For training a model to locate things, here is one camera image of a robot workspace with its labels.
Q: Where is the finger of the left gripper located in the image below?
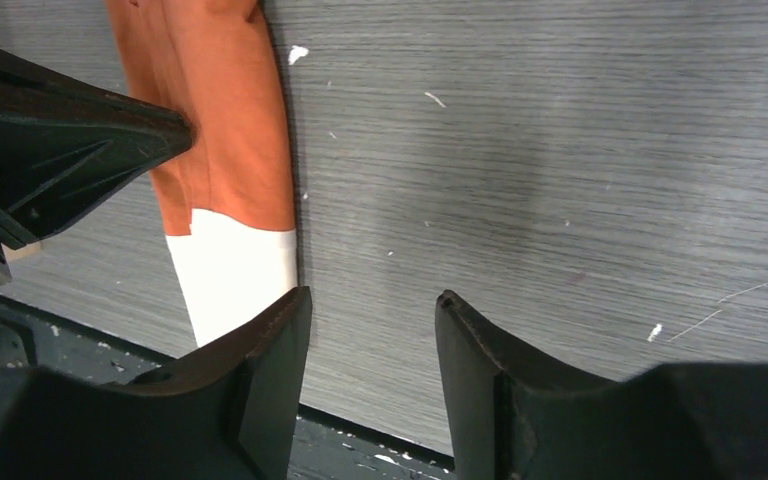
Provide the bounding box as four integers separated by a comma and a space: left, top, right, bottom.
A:
0, 49, 193, 249

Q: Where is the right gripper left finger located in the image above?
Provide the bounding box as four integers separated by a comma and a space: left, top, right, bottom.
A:
0, 287, 312, 479

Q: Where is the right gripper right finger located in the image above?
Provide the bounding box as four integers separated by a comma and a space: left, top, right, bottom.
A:
435, 290, 768, 479

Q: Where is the orange white underwear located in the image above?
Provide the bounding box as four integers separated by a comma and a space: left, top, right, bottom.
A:
106, 1, 298, 346

